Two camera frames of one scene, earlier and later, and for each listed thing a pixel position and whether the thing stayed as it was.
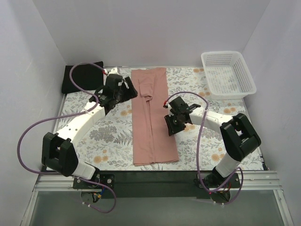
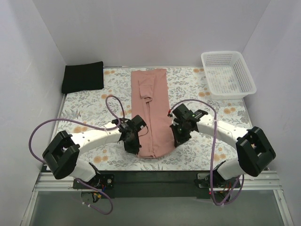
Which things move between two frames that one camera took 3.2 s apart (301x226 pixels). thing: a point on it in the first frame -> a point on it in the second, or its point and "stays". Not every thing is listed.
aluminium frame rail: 251,181 stays
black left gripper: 125,89 -> 130,140
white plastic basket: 228,76 stays
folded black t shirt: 88,76 stays
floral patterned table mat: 108,145 stays
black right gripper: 172,121 -> 178,132
